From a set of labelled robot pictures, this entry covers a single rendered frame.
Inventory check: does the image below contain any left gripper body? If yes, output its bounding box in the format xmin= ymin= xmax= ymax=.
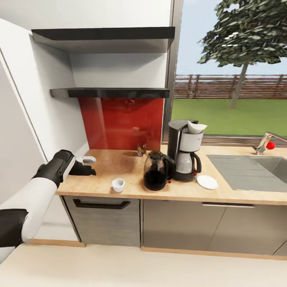
xmin=69 ymin=163 xmax=92 ymax=176

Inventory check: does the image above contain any paper coffee filter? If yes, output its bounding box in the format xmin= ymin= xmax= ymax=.
xmin=188 ymin=121 xmax=207 ymax=134

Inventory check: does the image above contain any coffee cup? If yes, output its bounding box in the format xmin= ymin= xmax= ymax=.
xmin=112 ymin=179 xmax=125 ymax=192

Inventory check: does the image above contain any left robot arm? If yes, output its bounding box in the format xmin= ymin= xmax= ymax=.
xmin=0 ymin=150 xmax=96 ymax=264

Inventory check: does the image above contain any saucer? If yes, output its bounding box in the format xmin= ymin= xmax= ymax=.
xmin=197 ymin=175 xmax=218 ymax=189

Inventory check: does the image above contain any electric kettle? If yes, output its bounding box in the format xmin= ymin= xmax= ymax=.
xmin=143 ymin=151 xmax=177 ymax=191

